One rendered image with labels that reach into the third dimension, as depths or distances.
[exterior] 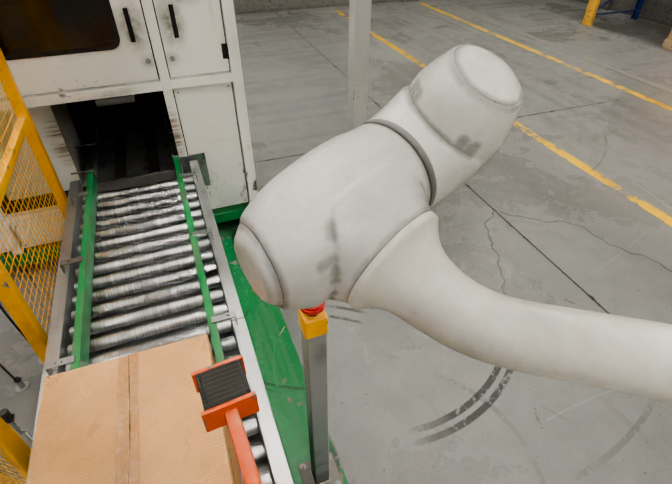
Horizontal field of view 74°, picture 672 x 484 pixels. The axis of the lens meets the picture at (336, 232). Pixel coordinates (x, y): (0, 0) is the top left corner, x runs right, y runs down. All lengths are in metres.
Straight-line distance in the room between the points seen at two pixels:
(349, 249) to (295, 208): 0.05
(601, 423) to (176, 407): 1.90
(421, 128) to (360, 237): 0.12
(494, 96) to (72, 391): 1.16
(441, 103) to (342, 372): 2.02
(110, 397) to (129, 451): 0.16
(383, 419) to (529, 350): 1.88
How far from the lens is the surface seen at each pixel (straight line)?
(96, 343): 1.97
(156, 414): 1.20
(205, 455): 1.11
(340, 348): 2.42
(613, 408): 2.57
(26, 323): 2.05
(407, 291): 0.34
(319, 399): 1.53
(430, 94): 0.40
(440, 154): 0.40
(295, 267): 0.32
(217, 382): 0.77
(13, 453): 1.80
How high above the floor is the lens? 1.92
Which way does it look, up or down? 38 degrees down
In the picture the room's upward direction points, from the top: straight up
